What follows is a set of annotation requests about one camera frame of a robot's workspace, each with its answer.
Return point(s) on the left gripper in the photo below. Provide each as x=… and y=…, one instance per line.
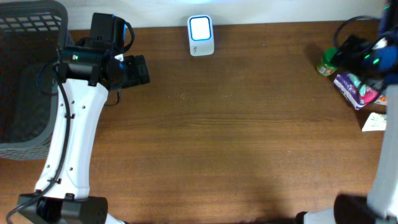
x=132, y=79

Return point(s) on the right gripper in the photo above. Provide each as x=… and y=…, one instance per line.
x=347, y=50

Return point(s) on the green lid jar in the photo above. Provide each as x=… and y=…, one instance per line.
x=325, y=67

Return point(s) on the pink purple tissue pack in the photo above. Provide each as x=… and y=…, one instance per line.
x=346, y=88

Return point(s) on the white tube with tan cap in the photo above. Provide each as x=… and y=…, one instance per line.
x=375, y=122

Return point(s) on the teal wet wipes pack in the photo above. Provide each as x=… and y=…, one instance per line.
x=360, y=86

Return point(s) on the orange small tissue box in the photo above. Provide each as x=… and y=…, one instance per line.
x=382, y=100

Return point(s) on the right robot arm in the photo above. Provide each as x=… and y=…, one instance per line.
x=380, y=205

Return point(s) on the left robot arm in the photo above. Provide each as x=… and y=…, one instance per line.
x=85, y=73

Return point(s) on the dark grey plastic basket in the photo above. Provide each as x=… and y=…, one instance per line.
x=32, y=33

